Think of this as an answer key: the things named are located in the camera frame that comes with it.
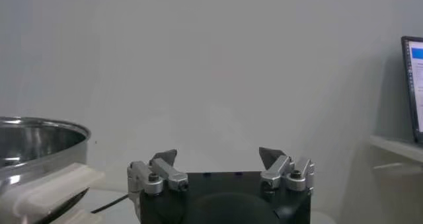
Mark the white electric cooker base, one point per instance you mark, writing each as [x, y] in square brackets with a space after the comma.
[49, 189]

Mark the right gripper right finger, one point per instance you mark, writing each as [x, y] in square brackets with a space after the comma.
[276, 172]

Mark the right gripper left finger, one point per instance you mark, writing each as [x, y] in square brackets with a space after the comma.
[172, 174]

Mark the open laptop with lit screen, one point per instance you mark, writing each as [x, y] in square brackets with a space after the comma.
[414, 86]

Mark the stainless steel steamer basket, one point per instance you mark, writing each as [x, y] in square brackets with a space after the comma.
[39, 142]

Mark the white laptop stand table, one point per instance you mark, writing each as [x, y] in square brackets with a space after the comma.
[396, 149]

